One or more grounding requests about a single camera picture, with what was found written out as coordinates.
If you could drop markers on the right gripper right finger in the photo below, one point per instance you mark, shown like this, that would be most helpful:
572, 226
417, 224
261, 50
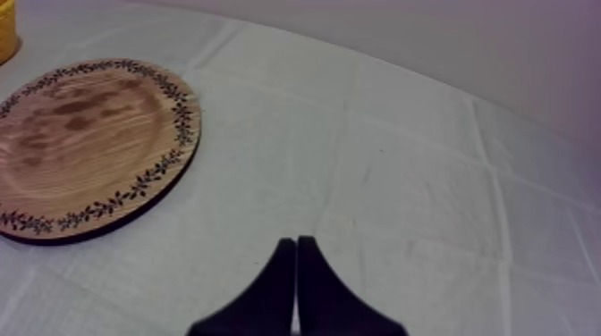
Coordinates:
324, 300

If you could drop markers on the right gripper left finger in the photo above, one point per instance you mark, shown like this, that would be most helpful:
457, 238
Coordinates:
267, 300

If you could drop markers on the round wooden board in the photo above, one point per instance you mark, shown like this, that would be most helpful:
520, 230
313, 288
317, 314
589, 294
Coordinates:
89, 150

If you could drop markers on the yellow plastic basket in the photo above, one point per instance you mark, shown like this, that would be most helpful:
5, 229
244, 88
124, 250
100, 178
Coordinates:
6, 28

